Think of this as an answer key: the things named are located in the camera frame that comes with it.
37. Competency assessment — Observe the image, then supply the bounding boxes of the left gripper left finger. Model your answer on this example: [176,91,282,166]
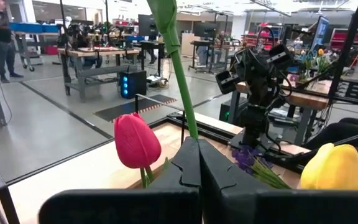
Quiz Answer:
[39,138,203,224]

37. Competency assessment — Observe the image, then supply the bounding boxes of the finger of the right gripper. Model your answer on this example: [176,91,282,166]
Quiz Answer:
[215,70,241,95]
[267,44,294,71]

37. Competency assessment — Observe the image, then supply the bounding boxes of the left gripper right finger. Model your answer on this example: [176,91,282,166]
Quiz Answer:
[199,139,358,224]

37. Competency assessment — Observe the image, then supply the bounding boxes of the purple artificial flower bunch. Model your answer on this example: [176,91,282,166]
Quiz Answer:
[231,145,292,190]

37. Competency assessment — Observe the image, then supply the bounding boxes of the yellow artificial tulip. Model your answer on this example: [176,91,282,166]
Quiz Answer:
[300,142,358,191]

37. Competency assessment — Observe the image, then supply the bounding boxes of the thin lit background monitor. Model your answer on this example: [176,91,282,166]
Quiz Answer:
[308,15,330,53]

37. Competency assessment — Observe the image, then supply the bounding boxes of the black computer tower blue lights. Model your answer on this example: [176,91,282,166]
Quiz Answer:
[119,68,148,100]

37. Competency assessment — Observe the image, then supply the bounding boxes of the dark background monitor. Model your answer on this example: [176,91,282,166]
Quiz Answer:
[137,14,160,39]

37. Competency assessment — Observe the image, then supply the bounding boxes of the black hazard-striped floor mat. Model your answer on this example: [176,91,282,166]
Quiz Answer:
[93,94,178,123]

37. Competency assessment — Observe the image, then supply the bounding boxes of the wooden workbench grey legs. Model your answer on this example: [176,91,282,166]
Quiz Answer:
[57,46,142,102]

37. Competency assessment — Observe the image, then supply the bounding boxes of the blue storage bin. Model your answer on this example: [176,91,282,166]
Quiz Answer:
[9,22,58,34]

